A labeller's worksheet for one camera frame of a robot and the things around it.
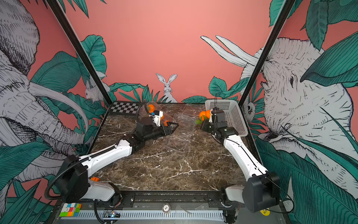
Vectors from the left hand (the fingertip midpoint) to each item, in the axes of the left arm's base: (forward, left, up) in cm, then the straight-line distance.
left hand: (177, 125), depth 76 cm
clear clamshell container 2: (+28, -12, -24) cm, 39 cm away
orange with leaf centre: (+9, -16, -2) cm, 18 cm away
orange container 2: (+6, -18, +1) cm, 19 cm away
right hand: (+5, -15, -3) cm, 16 cm away
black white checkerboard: (+35, +44, -21) cm, 60 cm away
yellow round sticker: (-41, -45, -24) cm, 65 cm away
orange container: (+2, +8, +4) cm, 9 cm away
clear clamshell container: (+19, +21, -5) cm, 29 cm away
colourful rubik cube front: (-35, +53, -18) cm, 66 cm away
